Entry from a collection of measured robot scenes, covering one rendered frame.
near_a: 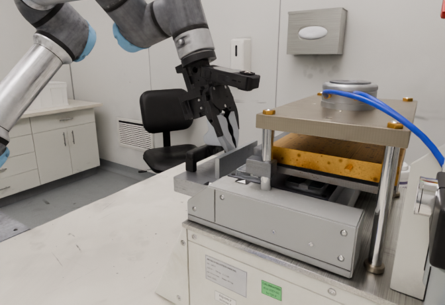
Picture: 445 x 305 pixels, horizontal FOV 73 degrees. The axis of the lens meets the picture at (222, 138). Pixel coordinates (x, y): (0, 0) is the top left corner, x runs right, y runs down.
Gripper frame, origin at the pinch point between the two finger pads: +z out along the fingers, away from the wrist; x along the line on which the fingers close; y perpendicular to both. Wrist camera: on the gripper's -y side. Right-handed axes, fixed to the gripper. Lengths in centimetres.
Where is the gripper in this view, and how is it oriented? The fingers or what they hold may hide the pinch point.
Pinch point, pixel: (234, 150)
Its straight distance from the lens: 60.6
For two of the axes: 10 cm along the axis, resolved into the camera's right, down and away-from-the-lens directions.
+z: 2.9, 9.6, 0.6
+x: -5.5, 2.2, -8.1
